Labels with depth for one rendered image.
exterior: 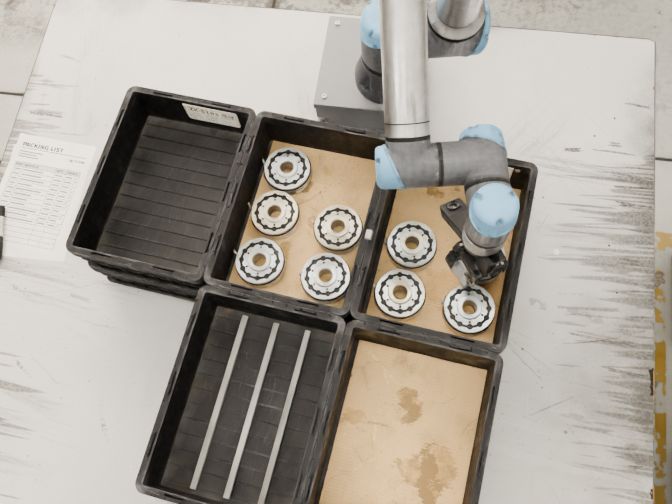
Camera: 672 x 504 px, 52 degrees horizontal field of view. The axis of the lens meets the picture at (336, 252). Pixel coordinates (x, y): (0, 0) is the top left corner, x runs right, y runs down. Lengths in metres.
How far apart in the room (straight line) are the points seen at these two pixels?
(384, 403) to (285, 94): 0.84
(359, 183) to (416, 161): 0.40
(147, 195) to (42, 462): 0.62
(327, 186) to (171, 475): 0.68
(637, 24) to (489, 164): 1.83
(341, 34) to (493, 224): 0.81
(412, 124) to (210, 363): 0.65
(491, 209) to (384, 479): 0.57
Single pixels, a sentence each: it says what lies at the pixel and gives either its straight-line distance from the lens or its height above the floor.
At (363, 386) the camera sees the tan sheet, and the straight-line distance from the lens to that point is 1.38.
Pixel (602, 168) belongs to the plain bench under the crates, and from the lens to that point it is 1.75.
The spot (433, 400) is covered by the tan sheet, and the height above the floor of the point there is 0.83.
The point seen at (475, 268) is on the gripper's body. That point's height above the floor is 0.99.
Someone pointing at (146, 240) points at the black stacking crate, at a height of 0.83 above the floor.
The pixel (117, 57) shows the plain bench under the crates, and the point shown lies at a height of 0.70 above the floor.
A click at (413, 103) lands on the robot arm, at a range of 1.12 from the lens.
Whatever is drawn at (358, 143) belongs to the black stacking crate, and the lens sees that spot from 1.49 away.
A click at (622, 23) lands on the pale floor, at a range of 2.90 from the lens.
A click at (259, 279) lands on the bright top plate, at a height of 0.86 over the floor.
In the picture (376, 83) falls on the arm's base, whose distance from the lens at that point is 1.59.
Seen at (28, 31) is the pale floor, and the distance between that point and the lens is 3.12.
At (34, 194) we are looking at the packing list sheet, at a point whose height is 0.70.
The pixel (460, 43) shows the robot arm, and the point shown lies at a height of 1.01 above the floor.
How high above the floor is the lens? 2.20
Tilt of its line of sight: 70 degrees down
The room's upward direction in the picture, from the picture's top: 12 degrees counter-clockwise
